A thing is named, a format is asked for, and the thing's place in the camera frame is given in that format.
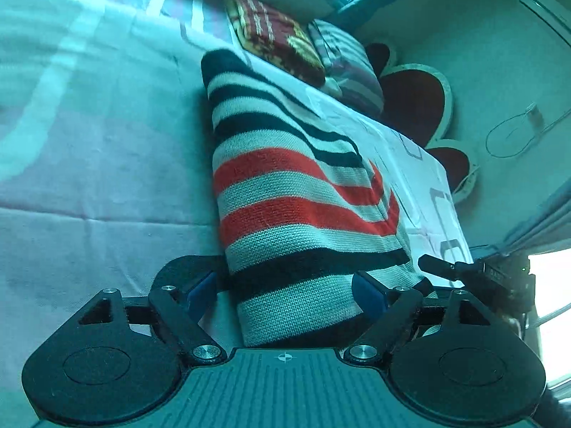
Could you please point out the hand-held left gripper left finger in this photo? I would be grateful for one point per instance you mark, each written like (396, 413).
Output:
(201, 290)

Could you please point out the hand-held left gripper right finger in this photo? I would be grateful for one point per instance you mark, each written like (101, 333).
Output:
(366, 294)

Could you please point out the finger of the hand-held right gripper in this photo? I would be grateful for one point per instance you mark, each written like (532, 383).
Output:
(439, 266)

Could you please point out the striped knit sweater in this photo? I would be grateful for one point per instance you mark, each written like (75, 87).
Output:
(285, 196)

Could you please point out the bright window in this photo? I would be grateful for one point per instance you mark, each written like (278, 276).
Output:
(555, 312)

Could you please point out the red heart-shaped headboard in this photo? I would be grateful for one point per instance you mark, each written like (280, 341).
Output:
(415, 102)

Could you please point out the pink striped bed sheet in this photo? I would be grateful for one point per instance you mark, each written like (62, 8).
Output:
(98, 120)

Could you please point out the grey striped pillow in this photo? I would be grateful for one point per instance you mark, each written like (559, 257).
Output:
(348, 67)

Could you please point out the red patterned folded blanket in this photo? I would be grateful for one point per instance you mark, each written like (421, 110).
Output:
(276, 35)

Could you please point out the white air conditioner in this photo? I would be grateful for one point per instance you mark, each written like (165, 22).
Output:
(546, 6)

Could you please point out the white wall plug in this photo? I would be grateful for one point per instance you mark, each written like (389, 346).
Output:
(534, 117)

